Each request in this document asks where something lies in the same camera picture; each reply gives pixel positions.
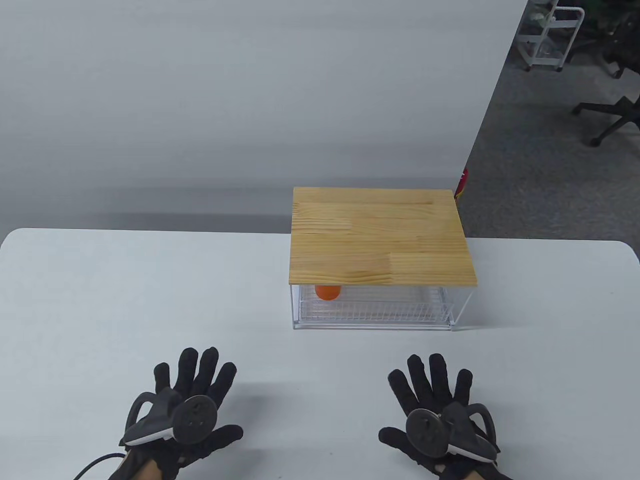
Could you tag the orange plastic cup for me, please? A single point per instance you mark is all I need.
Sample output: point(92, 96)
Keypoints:
point(328, 292)

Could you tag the person's right hand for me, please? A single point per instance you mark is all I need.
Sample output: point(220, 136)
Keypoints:
point(417, 385)

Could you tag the black hand controller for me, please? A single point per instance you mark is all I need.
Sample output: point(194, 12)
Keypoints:
point(195, 419)
point(426, 432)

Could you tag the black right hand controller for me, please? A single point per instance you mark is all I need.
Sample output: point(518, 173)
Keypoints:
point(426, 432)

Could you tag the black office chair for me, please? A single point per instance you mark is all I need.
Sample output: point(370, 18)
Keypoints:
point(625, 45)
point(622, 112)

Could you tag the white rolling cart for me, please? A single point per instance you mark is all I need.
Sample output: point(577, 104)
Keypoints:
point(545, 60)

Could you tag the red fire extinguisher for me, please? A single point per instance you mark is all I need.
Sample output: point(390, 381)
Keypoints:
point(462, 182)

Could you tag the person's left forearm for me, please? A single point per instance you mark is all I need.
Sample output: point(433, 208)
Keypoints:
point(147, 472)

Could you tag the black left hand controller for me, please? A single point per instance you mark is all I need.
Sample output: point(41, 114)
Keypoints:
point(195, 419)

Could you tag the wooden top board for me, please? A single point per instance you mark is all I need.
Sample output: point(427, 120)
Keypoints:
point(375, 235)

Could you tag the person's left hand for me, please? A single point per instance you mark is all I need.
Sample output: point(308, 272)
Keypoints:
point(227, 435)

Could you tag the white mesh sliding drawer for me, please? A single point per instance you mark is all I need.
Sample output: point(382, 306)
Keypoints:
point(380, 311)

